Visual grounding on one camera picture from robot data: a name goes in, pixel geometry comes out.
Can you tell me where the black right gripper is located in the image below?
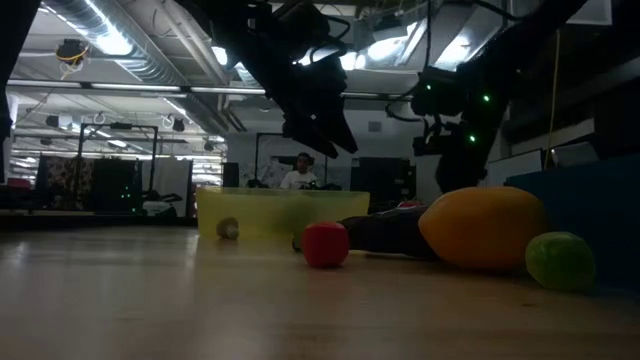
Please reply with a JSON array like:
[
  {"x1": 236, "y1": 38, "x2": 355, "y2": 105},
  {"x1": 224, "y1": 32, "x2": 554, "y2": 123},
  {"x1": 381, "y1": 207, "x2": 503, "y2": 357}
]
[{"x1": 413, "y1": 112, "x2": 501, "y2": 194}]

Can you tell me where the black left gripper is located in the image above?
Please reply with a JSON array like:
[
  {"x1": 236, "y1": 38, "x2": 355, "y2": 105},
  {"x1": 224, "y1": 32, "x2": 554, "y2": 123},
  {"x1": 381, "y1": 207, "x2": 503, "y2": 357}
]
[{"x1": 252, "y1": 49, "x2": 359, "y2": 159}]

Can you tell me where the yellow orange mango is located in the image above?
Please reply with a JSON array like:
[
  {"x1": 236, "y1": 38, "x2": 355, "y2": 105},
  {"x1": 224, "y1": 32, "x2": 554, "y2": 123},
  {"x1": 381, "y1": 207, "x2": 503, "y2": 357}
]
[{"x1": 417, "y1": 186, "x2": 550, "y2": 272}]

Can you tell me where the long purple eggplant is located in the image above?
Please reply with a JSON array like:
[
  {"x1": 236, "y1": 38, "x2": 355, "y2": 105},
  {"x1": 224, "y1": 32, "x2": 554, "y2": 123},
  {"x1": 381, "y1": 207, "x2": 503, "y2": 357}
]
[{"x1": 339, "y1": 204, "x2": 441, "y2": 261}]

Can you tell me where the yellow translucent plastic basket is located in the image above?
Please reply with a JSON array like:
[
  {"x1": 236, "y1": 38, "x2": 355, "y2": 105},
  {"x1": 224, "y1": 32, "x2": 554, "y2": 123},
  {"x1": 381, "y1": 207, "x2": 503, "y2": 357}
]
[{"x1": 196, "y1": 186, "x2": 372, "y2": 240}]

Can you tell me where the small red fruit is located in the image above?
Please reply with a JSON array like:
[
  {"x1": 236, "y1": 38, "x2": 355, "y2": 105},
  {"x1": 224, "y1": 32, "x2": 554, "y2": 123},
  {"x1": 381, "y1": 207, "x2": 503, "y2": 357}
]
[{"x1": 292, "y1": 221, "x2": 351, "y2": 269}]

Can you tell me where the green avocado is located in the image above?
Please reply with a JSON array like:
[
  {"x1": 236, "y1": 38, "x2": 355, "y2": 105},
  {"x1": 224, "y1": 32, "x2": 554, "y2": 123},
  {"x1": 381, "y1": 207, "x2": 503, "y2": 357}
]
[{"x1": 524, "y1": 230, "x2": 597, "y2": 293}]

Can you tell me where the blue plastic basket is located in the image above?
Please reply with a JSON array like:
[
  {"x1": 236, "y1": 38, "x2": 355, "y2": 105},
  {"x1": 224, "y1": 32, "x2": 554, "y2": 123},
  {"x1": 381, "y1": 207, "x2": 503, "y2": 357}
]
[{"x1": 504, "y1": 153, "x2": 640, "y2": 294}]

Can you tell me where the person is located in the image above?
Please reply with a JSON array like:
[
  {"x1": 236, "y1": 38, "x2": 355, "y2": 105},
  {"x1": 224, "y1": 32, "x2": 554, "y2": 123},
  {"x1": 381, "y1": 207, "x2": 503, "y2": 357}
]
[{"x1": 279, "y1": 151, "x2": 319, "y2": 191}]

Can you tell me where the whiteboard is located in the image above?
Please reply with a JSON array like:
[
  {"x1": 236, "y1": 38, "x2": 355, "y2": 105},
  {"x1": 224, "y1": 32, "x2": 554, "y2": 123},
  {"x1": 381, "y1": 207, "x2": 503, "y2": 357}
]
[{"x1": 487, "y1": 148, "x2": 545, "y2": 189}]

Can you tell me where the black shelf unit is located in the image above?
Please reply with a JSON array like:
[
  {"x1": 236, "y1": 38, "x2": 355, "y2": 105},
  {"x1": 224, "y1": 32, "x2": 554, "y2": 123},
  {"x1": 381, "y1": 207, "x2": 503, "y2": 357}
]
[{"x1": 349, "y1": 157, "x2": 418, "y2": 211}]

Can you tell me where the black speaker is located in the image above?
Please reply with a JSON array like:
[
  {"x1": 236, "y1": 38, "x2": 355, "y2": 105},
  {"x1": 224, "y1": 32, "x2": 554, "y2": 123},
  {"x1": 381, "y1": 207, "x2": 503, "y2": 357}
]
[{"x1": 222, "y1": 161, "x2": 240, "y2": 189}]

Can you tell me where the white box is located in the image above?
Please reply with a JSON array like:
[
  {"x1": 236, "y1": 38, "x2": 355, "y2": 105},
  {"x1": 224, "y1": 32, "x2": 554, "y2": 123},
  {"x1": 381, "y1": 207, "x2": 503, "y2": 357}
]
[{"x1": 551, "y1": 141, "x2": 597, "y2": 168}]

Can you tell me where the white panel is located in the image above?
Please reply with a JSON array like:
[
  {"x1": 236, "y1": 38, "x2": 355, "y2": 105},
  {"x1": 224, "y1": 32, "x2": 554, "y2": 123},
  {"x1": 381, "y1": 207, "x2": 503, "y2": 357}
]
[{"x1": 142, "y1": 157, "x2": 194, "y2": 217}]

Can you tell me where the black cabinet with green lights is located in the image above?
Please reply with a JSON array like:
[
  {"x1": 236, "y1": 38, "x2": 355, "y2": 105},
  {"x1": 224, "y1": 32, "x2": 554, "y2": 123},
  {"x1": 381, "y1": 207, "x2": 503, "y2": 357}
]
[{"x1": 92, "y1": 158, "x2": 144, "y2": 215}]

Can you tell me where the floral patterned curtain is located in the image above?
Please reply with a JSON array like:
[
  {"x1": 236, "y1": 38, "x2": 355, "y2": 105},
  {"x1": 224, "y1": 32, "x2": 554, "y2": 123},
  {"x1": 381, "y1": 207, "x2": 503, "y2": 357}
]
[{"x1": 37, "y1": 155, "x2": 96, "y2": 210}]

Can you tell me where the black metal frame stand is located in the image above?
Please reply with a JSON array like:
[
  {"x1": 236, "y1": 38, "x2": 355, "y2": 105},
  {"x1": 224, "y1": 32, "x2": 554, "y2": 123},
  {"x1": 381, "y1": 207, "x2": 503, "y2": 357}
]
[
  {"x1": 74, "y1": 122, "x2": 159, "y2": 214},
  {"x1": 254, "y1": 132, "x2": 330, "y2": 190}
]

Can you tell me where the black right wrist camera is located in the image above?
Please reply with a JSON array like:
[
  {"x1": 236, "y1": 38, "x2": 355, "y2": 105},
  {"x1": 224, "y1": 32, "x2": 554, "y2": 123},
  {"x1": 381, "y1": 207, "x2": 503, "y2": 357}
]
[{"x1": 410, "y1": 67, "x2": 469, "y2": 119}]

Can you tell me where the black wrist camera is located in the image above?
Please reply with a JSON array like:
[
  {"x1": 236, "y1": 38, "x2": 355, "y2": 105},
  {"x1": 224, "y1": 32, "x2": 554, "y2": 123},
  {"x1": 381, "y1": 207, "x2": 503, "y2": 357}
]
[
  {"x1": 410, "y1": 67, "x2": 469, "y2": 119},
  {"x1": 277, "y1": 3, "x2": 351, "y2": 57}
]

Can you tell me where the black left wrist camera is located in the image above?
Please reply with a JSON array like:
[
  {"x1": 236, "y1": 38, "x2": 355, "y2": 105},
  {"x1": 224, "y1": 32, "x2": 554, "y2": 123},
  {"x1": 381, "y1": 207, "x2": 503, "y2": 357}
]
[{"x1": 277, "y1": 3, "x2": 351, "y2": 57}]

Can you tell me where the yellow hanging cable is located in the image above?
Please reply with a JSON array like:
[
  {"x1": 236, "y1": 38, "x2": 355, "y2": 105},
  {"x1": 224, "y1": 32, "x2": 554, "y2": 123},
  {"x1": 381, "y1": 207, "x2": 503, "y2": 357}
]
[{"x1": 543, "y1": 29, "x2": 562, "y2": 169}]

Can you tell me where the silver ventilation duct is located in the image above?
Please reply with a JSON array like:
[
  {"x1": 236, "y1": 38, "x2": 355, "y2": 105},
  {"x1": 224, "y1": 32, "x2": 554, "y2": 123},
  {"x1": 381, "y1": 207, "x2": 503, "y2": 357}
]
[{"x1": 44, "y1": 0, "x2": 186, "y2": 86}]

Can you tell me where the yellow cable reel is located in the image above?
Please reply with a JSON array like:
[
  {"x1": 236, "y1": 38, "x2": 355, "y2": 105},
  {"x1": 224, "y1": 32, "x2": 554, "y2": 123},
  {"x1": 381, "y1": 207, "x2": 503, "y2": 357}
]
[{"x1": 54, "y1": 38, "x2": 92, "y2": 67}]

